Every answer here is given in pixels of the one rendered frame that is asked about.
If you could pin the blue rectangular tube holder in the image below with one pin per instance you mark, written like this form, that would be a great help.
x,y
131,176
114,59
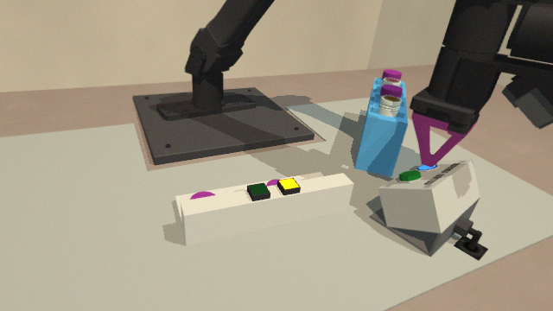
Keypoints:
x,y
383,136

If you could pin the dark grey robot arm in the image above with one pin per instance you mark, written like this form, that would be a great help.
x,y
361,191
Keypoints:
x,y
477,26

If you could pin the cream long bar with two dark lamps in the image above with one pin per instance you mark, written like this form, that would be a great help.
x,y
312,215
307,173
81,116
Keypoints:
x,y
250,207

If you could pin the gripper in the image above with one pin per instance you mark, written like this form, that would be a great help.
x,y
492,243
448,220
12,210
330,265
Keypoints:
x,y
458,119

